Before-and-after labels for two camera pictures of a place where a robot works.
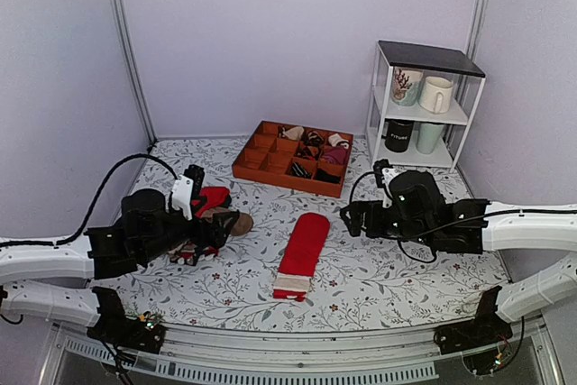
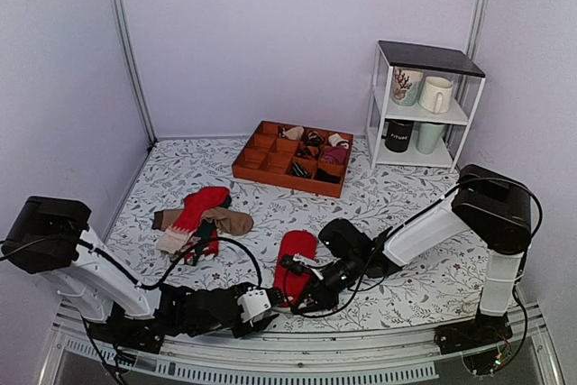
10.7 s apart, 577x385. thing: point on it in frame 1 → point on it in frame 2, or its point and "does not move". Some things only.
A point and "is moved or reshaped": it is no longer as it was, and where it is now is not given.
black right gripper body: (379, 227) → (330, 297)
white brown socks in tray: (335, 140) does not move
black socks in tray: (324, 176) does not move
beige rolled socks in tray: (295, 133) does not move
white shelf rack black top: (421, 101) does not move
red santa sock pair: (306, 243) is moved or reshaped
